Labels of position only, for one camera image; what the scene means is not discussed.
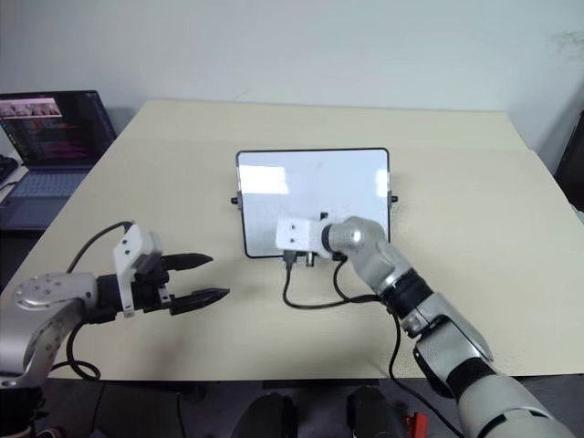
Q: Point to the black monitor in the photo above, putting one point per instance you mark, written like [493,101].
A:
[572,155]

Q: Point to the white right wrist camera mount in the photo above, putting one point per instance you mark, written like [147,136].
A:
[296,232]

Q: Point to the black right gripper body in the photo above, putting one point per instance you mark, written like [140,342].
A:
[312,259]

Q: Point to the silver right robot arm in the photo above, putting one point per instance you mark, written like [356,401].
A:
[410,292]

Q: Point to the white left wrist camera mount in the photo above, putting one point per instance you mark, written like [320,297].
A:
[134,244]

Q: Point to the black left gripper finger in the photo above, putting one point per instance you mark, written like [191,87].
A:
[189,260]
[201,299]

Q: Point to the open laptop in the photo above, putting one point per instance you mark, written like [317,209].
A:
[55,137]

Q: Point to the red clip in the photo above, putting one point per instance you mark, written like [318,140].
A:
[414,420]

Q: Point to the dark rounded shape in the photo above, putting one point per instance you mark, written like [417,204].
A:
[374,413]

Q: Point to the whiteboard with black frame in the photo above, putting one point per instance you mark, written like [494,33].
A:
[319,182]

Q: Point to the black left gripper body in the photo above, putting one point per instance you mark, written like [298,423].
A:
[150,292]

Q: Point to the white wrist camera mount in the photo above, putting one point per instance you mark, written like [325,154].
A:
[296,232]
[134,244]

